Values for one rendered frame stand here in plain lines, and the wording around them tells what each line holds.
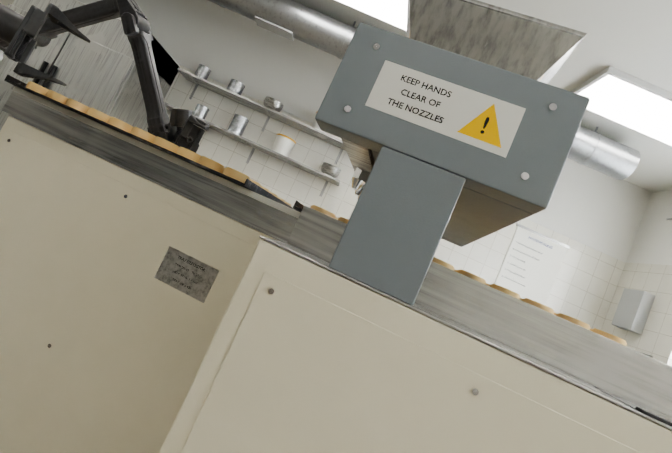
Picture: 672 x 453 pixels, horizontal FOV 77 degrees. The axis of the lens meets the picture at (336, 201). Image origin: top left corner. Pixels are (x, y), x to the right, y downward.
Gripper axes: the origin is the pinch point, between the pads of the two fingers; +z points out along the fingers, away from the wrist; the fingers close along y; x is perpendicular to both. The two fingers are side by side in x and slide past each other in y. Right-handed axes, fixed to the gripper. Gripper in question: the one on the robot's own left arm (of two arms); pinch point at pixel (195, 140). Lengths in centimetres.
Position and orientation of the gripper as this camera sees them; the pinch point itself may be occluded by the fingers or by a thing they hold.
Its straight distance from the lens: 137.2
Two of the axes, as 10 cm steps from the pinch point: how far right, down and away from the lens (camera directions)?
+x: -7.5, -4.1, -5.2
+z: 5.1, 1.4, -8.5
